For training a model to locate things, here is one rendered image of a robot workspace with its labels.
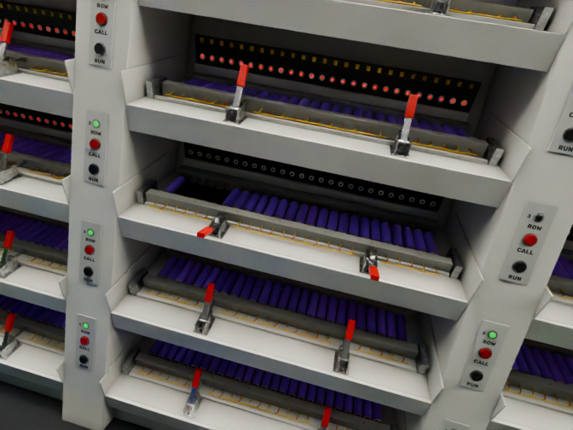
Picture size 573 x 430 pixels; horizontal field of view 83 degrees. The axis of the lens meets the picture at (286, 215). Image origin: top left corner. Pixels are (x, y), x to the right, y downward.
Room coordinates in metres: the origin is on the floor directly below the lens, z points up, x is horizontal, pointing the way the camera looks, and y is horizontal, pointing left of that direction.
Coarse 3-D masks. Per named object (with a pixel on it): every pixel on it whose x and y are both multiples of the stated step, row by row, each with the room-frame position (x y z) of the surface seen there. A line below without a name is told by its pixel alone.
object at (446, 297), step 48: (144, 192) 0.59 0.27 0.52; (240, 192) 0.68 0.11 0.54; (336, 192) 0.66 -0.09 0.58; (144, 240) 0.55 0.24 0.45; (192, 240) 0.53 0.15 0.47; (240, 240) 0.53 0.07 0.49; (288, 240) 0.55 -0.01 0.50; (336, 288) 0.51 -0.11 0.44; (384, 288) 0.49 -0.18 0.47; (432, 288) 0.49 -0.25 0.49
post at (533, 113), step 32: (512, 96) 0.56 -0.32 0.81; (544, 96) 0.47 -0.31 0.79; (480, 128) 0.65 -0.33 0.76; (512, 128) 0.53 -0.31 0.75; (544, 128) 0.47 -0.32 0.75; (544, 160) 0.47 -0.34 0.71; (512, 192) 0.47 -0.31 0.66; (544, 192) 0.47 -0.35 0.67; (448, 224) 0.65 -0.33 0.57; (480, 224) 0.52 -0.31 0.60; (512, 224) 0.47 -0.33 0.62; (480, 256) 0.49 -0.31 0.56; (544, 256) 0.46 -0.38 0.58; (480, 288) 0.47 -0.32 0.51; (512, 288) 0.47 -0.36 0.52; (544, 288) 0.46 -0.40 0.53; (448, 320) 0.52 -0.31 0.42; (480, 320) 0.47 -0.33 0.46; (512, 320) 0.46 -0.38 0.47; (448, 352) 0.48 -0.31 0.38; (512, 352) 0.46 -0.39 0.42; (448, 384) 0.47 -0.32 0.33; (416, 416) 0.51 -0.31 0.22; (448, 416) 0.47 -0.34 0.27; (480, 416) 0.46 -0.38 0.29
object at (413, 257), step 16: (160, 192) 0.59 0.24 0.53; (160, 208) 0.57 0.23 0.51; (176, 208) 0.57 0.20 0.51; (192, 208) 0.58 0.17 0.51; (208, 208) 0.57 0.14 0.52; (224, 208) 0.57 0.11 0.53; (256, 224) 0.56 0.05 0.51; (272, 224) 0.56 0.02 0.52; (288, 224) 0.56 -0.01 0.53; (304, 224) 0.56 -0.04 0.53; (304, 240) 0.54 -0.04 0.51; (320, 240) 0.55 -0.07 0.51; (336, 240) 0.54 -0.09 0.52; (352, 240) 0.54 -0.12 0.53; (368, 240) 0.55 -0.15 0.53; (384, 256) 0.54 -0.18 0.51; (400, 256) 0.53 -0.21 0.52; (416, 256) 0.53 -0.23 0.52; (432, 256) 0.53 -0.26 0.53
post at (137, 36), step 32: (128, 0) 0.54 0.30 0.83; (128, 32) 0.54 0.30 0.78; (160, 32) 0.63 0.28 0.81; (128, 64) 0.54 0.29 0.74; (96, 96) 0.55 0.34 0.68; (128, 128) 0.56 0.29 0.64; (128, 160) 0.56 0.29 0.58; (96, 192) 0.55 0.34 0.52; (128, 256) 0.59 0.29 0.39; (96, 288) 0.55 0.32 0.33; (96, 320) 0.55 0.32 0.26; (96, 352) 0.55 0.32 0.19; (64, 384) 0.55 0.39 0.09; (96, 384) 0.54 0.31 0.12; (64, 416) 0.55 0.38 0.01; (96, 416) 0.54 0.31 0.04
